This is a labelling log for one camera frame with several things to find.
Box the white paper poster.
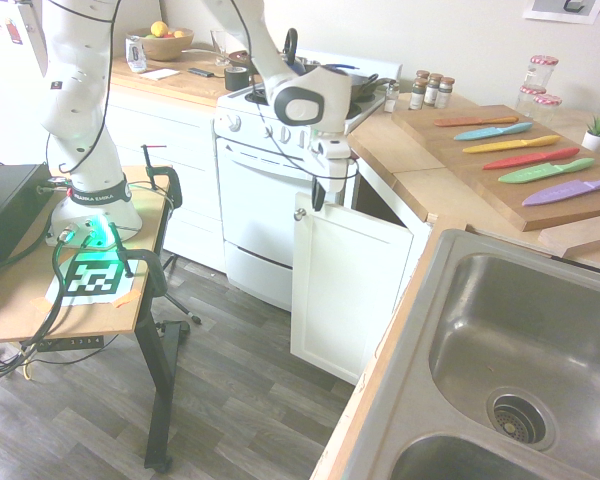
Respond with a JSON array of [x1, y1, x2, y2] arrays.
[[522, 0, 600, 25]]

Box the blue knife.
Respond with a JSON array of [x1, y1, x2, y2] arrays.
[[453, 122, 534, 142]]

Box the large wooden cutting board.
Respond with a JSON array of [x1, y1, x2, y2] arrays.
[[390, 103, 600, 233]]

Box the white electric stove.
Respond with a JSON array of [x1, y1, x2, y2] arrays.
[[212, 47, 404, 314]]

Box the tall jar checked lid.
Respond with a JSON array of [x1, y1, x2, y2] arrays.
[[524, 54, 560, 91]]

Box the red knife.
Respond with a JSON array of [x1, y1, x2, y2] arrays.
[[482, 146, 581, 172]]

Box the green knife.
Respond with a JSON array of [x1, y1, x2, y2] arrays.
[[497, 157, 596, 185]]

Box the yellow knife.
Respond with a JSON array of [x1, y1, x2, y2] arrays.
[[462, 134, 562, 155]]

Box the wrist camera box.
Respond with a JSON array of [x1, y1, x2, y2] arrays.
[[313, 138, 352, 160]]

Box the short jar checked lid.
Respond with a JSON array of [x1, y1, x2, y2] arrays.
[[517, 84, 548, 117], [531, 93, 564, 124]]

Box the white base cabinet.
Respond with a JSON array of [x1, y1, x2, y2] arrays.
[[102, 84, 226, 261]]

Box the orange knife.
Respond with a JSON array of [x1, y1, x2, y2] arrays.
[[433, 115, 520, 128]]

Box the desk height control panel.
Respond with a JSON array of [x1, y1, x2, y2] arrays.
[[34, 335, 105, 351]]

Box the wooden fruit bowl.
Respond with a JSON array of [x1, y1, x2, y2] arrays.
[[139, 27, 196, 62]]

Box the white refrigerator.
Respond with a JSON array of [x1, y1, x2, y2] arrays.
[[0, 0, 51, 166]]

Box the purple knife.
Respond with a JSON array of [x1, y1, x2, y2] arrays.
[[522, 173, 600, 209]]

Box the sink drain strainer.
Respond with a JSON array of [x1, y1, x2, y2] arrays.
[[485, 387, 556, 451]]

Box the black controller box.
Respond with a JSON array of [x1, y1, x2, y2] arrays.
[[0, 162, 56, 296]]

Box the black tripod stand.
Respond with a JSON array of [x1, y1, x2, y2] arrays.
[[159, 252, 204, 326]]

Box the white printed can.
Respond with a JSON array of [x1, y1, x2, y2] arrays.
[[124, 35, 147, 74]]

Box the black bar clamp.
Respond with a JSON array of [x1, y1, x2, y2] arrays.
[[108, 222, 167, 311], [140, 143, 184, 211]]

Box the blue kettle black handle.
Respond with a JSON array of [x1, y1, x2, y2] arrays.
[[281, 28, 326, 76]]

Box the white paper marker tag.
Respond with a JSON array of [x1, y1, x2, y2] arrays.
[[44, 252, 149, 309]]

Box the light wooden board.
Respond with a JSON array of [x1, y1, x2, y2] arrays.
[[537, 212, 600, 260]]

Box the white corner cabinet door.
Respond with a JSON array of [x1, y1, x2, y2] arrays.
[[289, 192, 415, 386]]

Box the stainless steel double sink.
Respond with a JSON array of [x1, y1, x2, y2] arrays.
[[324, 228, 600, 480]]

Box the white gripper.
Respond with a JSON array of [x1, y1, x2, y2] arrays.
[[311, 157, 351, 212]]

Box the black coil burner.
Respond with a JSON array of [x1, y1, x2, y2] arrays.
[[243, 85, 277, 107]]

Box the black tape roll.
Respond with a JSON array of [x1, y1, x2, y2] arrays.
[[224, 64, 251, 93]]

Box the clear drinking glass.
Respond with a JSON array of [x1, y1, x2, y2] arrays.
[[209, 29, 234, 67]]

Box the glass salt shaker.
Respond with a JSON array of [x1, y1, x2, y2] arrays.
[[383, 79, 401, 114]]

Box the wooden robot table black legs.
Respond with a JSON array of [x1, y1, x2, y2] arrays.
[[0, 172, 194, 474]]

